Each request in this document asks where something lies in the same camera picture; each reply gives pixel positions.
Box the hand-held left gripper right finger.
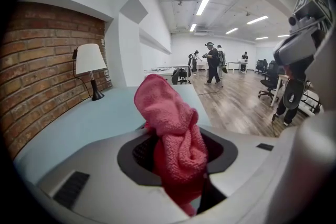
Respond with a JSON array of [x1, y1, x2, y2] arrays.
[[195, 125, 299, 224]]

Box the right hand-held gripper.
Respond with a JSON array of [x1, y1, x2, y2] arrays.
[[272, 0, 333, 111]]

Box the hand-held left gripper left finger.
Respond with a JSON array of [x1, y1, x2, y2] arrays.
[[34, 125, 202, 224]]

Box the pink cloth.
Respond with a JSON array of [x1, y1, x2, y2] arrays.
[[133, 73, 210, 217]]

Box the wooden desk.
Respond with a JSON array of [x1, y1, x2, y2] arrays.
[[270, 73, 320, 113]]

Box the black office chair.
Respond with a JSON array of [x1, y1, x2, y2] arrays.
[[255, 59, 269, 74], [258, 60, 286, 101]]

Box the small white desk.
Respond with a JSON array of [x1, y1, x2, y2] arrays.
[[227, 61, 249, 73]]

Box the light blue table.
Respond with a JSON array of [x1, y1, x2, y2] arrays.
[[13, 85, 211, 187]]

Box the ceiling light panels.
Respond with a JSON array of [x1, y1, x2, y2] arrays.
[[189, 0, 290, 41]]

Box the white square table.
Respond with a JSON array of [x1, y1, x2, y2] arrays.
[[143, 65, 193, 85]]

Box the white shade table lamp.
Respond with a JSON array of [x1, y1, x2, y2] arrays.
[[72, 43, 108, 102]]

